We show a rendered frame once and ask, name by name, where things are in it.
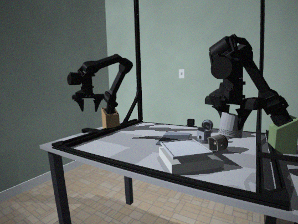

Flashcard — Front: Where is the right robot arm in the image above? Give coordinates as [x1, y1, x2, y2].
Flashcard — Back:
[67, 54, 133, 114]

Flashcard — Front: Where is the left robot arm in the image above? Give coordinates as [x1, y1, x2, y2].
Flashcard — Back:
[209, 34, 293, 127]

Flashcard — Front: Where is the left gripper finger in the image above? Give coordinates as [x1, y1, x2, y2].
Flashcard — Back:
[236, 108, 252, 130]
[212, 104, 230, 118]

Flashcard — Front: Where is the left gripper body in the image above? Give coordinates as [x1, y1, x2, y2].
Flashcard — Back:
[205, 78, 267, 110]

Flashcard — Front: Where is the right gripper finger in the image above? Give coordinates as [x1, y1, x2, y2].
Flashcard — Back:
[75, 99, 84, 111]
[93, 99, 102, 112]

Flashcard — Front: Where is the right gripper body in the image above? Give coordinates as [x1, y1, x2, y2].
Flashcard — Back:
[72, 84, 105, 100]

